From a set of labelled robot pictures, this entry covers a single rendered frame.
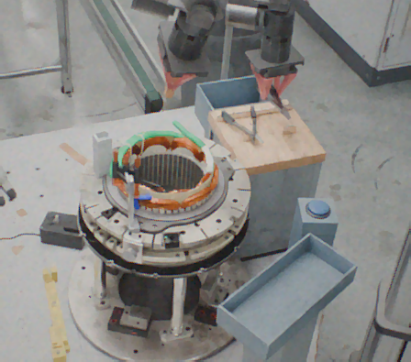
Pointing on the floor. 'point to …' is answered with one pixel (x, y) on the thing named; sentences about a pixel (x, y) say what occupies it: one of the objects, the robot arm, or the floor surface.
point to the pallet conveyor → (103, 18)
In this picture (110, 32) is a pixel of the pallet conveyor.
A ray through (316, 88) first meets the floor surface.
